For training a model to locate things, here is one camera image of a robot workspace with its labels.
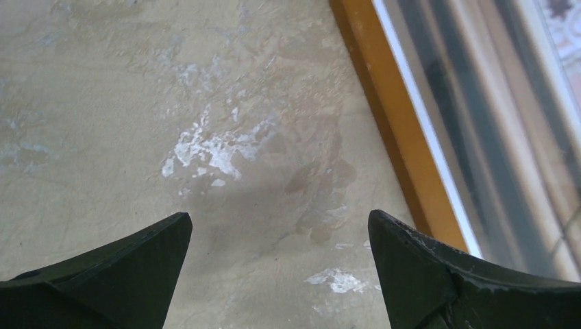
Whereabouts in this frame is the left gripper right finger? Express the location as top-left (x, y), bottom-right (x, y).
top-left (368, 210), bottom-right (580, 328)

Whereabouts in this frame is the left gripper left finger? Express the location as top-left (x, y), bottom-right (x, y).
top-left (1, 212), bottom-right (193, 328)

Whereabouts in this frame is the wooden picture frame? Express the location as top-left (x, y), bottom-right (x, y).
top-left (330, 1), bottom-right (482, 257)

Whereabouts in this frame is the plant photo print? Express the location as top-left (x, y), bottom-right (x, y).
top-left (373, 1), bottom-right (580, 282)

